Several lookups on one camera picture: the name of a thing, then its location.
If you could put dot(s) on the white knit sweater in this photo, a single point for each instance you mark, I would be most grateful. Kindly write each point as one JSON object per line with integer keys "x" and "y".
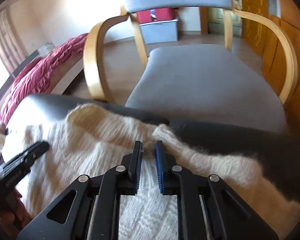
{"x": 90, "y": 155}

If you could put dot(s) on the person's left hand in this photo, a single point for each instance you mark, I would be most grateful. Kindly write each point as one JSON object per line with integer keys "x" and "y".
{"x": 12, "y": 215}

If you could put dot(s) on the grey cushioned wooden armchair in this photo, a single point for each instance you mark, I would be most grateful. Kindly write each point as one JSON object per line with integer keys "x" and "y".
{"x": 202, "y": 80}

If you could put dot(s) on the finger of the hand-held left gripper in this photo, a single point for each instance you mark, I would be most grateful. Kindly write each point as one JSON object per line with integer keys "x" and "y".
{"x": 37, "y": 148}

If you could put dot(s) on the carved wooden door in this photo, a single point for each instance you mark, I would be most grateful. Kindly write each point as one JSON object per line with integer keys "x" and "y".
{"x": 252, "y": 17}

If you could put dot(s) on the patterned box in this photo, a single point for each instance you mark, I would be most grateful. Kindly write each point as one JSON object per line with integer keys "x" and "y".
{"x": 47, "y": 48}

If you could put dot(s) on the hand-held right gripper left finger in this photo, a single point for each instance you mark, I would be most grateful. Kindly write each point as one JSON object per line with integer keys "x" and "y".
{"x": 138, "y": 170}

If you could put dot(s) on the grey plastic storage bin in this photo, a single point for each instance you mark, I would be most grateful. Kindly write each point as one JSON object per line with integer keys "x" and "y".
{"x": 160, "y": 31}

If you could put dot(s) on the white framed bed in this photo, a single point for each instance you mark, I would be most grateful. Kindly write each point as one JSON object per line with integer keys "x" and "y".
{"x": 70, "y": 77}

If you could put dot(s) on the beige patterned curtain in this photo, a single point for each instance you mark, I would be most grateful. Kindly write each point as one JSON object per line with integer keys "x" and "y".
{"x": 5, "y": 42}

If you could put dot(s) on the wooden wardrobe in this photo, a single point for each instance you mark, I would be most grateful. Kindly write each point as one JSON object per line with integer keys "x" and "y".
{"x": 290, "y": 42}

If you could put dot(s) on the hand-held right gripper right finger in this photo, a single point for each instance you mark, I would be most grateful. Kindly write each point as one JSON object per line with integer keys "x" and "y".
{"x": 160, "y": 170}

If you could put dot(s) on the red bag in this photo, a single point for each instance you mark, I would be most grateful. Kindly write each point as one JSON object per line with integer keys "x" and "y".
{"x": 162, "y": 13}

